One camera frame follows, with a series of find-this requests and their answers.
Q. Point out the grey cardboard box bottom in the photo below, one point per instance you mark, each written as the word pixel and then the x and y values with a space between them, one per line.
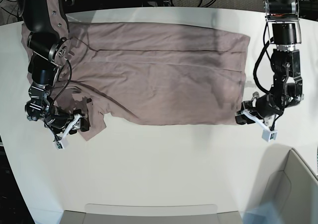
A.
pixel 112 214

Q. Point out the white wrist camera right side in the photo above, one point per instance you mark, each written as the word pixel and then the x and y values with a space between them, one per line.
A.
pixel 61 141

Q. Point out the grey cardboard box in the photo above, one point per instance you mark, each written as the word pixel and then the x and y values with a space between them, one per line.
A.
pixel 112 214
pixel 294 191

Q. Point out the grey cardboard box right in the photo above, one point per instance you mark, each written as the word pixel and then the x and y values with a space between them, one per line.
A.
pixel 294 191

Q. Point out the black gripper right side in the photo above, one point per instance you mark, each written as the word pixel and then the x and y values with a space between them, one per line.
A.
pixel 59 121

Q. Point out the blue translucent bag corner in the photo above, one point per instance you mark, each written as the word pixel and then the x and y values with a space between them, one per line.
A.
pixel 266 213

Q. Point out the pink T-shirt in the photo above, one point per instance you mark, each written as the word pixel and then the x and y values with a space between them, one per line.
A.
pixel 152 74

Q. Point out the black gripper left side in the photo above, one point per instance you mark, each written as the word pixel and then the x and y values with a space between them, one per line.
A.
pixel 263 108

